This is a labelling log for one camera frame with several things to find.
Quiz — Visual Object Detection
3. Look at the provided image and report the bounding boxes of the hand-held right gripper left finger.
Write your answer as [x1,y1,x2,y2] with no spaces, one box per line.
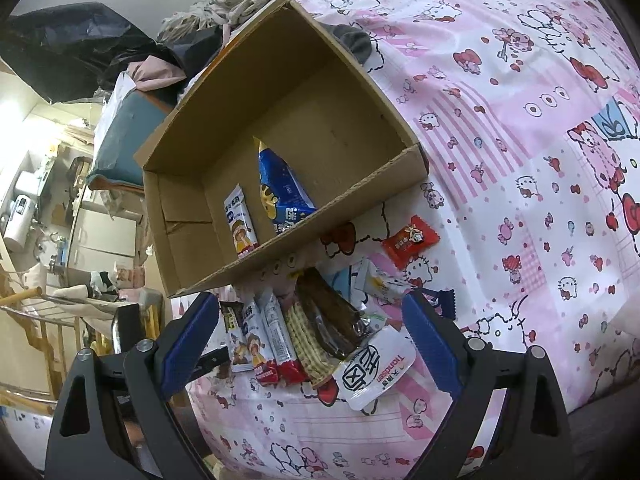
[42,290,222,480]

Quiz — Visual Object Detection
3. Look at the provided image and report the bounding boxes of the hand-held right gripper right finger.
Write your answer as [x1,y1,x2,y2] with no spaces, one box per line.
[400,287,577,480]

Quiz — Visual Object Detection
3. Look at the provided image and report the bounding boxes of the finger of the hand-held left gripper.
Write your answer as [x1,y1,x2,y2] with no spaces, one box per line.
[197,347,232,378]

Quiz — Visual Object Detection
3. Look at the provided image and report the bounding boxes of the white brown cartoon snack packet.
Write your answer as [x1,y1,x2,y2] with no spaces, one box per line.
[227,297,268,373]

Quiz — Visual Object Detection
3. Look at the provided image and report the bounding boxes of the white jelly pouch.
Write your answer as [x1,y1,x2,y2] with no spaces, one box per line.
[331,325,417,411]

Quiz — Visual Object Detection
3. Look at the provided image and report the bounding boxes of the white red snack packet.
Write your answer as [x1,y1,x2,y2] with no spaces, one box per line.
[255,287,308,386]

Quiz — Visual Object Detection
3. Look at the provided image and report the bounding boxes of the beige wafer packet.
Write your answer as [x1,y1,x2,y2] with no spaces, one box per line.
[282,297,341,388]

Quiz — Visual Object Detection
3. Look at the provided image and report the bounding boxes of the dark brown snack bar packet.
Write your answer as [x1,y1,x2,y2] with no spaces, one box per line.
[295,267,371,361]

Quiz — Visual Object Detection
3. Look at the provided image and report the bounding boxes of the white blue cartoon snack packet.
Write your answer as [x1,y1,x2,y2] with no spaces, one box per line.
[223,184,261,260]

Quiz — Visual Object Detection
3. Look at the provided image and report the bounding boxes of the blue tiger snack packet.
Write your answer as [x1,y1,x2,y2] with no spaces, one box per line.
[252,136,318,236]

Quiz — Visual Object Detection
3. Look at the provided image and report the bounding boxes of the cardboard box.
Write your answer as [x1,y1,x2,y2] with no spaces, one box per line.
[134,0,430,300]

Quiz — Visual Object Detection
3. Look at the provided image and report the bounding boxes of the black zigzag snack wrapper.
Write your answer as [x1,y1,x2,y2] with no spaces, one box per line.
[422,287,458,321]

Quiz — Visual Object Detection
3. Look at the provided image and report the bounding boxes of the small dark snack packet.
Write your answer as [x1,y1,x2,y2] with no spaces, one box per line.
[219,300,246,333]

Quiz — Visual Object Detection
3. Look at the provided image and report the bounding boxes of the white yellow snack packet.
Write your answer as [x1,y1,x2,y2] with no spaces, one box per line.
[350,257,416,306]

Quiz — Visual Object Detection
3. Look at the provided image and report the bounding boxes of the red candy packet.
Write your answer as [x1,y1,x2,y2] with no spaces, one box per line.
[381,215,440,271]

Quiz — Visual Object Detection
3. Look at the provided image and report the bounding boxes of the beige cabinet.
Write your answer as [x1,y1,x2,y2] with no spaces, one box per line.
[67,200,143,271]

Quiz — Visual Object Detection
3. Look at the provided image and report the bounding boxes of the wooden rack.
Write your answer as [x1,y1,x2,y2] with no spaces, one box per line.
[0,282,86,401]

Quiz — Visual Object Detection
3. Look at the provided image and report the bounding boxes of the pink cartoon printed blanket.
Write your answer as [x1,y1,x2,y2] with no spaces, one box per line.
[170,0,640,480]

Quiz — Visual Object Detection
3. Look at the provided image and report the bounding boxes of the white appliance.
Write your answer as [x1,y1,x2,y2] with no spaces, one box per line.
[2,170,46,253]

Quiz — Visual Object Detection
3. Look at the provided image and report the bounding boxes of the teal cushion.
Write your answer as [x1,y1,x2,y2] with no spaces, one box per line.
[87,87,176,192]

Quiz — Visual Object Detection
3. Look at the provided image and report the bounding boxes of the pink cloth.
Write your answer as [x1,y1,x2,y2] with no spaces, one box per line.
[125,55,188,96]

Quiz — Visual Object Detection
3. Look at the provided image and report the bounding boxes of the dark cloth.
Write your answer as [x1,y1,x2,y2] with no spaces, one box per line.
[162,25,223,86]

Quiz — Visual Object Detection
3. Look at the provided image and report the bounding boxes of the grey cloth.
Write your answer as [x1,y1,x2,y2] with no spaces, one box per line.
[332,25,386,73]

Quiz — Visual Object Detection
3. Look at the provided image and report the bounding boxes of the black plastic bag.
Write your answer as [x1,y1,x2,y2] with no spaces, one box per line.
[5,2,168,106]

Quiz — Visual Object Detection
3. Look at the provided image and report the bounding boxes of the beige ribbed blanket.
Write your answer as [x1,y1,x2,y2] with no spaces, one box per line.
[157,0,321,46]

